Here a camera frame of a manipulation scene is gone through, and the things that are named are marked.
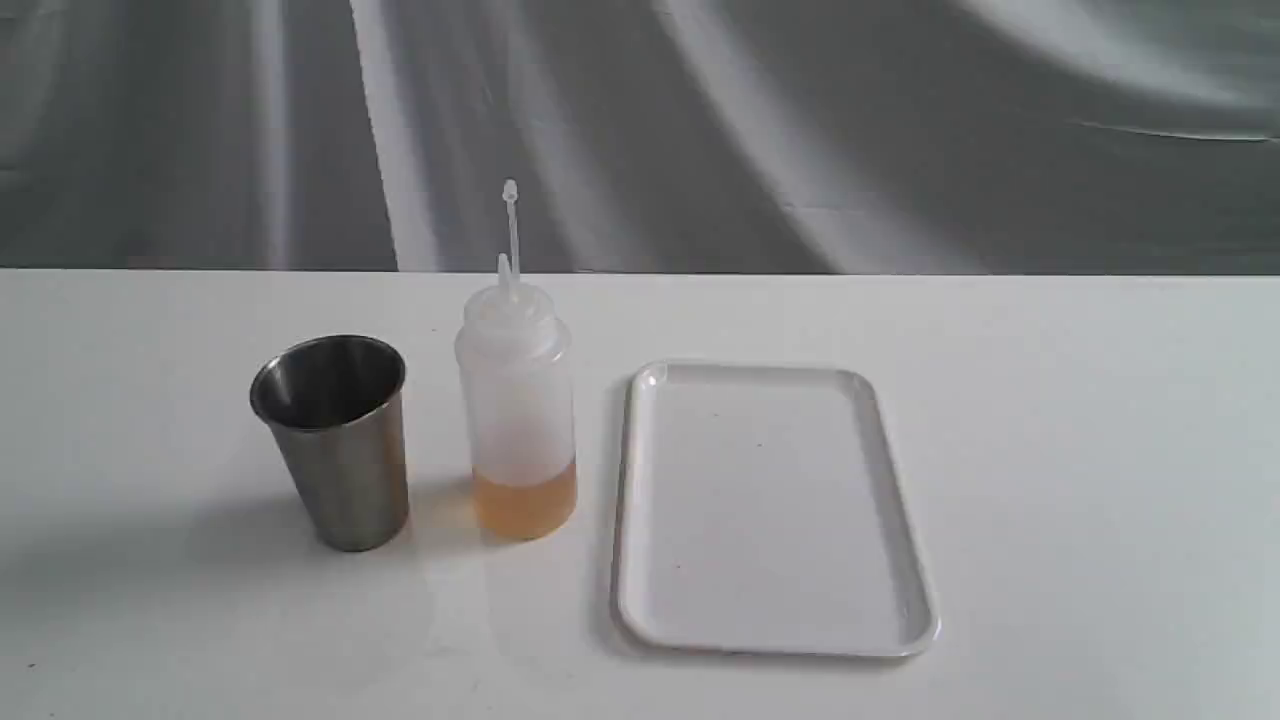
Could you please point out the white rectangular plastic tray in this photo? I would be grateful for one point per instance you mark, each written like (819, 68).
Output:
(760, 512)

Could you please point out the translucent squeeze bottle amber liquid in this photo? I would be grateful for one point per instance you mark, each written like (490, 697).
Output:
(513, 351)

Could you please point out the stainless steel cup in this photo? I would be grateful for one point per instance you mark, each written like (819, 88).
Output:
(333, 405)

